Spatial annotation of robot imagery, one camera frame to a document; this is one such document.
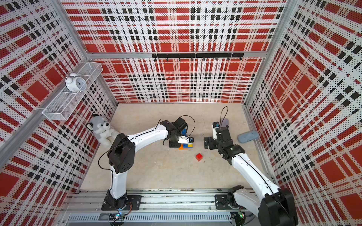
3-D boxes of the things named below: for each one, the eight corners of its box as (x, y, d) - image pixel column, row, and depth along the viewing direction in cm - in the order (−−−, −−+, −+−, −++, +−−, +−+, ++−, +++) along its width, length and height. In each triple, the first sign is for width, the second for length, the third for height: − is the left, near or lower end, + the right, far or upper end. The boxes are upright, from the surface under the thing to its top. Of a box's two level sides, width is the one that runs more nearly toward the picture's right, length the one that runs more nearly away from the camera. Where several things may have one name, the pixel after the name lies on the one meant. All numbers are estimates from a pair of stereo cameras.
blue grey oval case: (240, 144, 99) (241, 141, 96) (235, 137, 103) (237, 133, 100) (259, 139, 102) (261, 136, 98) (254, 132, 106) (256, 129, 102)
